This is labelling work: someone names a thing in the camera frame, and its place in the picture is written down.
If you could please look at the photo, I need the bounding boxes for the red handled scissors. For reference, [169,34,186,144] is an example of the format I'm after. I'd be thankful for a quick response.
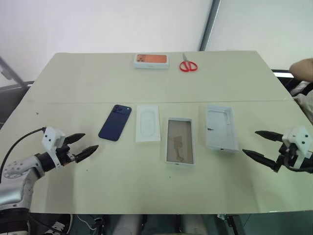
[179,52,198,73]

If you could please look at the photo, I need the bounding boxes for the white plastic bag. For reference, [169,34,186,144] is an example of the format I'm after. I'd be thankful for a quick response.
[291,82,313,116]

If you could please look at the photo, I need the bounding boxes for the black metal table bracket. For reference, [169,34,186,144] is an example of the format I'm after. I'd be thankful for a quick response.
[217,213,246,235]

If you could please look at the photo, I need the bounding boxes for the white phone box base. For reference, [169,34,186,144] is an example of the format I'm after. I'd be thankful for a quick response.
[162,117,197,167]

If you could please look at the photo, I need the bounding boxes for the dark side desk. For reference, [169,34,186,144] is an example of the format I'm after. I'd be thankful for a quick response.
[0,79,34,130]

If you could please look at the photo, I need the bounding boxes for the grey slanted metal bar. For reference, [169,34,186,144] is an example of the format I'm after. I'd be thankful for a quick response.
[0,55,25,86]

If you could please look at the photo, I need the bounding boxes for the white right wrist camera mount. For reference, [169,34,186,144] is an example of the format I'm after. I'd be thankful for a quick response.
[281,125,313,169]

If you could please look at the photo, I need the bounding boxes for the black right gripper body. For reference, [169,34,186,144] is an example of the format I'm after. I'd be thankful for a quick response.
[274,142,297,173]

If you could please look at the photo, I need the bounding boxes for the thin white cable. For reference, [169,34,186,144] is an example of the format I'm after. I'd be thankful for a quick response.
[75,214,96,231]

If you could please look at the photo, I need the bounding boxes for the black desk with white strip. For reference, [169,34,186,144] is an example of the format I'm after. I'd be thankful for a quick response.
[271,69,313,95]

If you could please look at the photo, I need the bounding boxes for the white phone box lid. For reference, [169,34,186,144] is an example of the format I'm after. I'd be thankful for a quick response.
[204,104,240,153]

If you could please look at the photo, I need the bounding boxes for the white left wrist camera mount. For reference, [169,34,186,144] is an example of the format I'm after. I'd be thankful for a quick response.
[42,126,67,169]

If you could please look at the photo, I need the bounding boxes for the dark blue smartphone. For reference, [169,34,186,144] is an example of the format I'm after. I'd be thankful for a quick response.
[98,104,133,142]

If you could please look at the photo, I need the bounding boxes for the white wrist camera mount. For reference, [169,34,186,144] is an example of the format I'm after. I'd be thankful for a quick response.
[281,125,313,169]
[42,126,67,169]

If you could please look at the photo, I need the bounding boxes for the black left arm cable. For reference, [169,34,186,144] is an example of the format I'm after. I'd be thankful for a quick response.
[0,127,47,183]

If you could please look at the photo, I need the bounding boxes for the closed orange print phone box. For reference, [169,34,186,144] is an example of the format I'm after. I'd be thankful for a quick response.
[133,53,171,70]

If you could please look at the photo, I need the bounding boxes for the black and white shoe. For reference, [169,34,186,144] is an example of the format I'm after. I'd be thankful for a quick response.
[45,214,73,235]

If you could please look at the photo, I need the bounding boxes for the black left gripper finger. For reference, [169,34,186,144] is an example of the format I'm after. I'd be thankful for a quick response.
[73,144,99,163]
[65,133,86,147]

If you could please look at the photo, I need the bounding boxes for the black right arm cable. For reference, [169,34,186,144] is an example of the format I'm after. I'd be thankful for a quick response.
[286,164,313,175]

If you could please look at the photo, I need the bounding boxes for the small black device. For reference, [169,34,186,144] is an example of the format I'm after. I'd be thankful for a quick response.
[93,216,106,235]

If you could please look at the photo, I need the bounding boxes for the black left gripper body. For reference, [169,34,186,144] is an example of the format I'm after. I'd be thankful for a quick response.
[55,140,79,167]

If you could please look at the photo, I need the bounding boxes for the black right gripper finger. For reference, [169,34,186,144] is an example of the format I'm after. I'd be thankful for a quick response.
[242,148,279,172]
[254,130,285,142]

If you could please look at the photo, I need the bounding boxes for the grey metal frame post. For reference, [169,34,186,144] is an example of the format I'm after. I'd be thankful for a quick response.
[199,0,222,51]

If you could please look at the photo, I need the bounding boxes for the white paper insert tray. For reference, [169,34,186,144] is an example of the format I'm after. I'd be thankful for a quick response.
[135,104,162,144]

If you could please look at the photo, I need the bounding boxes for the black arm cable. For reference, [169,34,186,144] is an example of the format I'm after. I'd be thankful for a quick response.
[286,164,313,175]
[0,127,47,183]

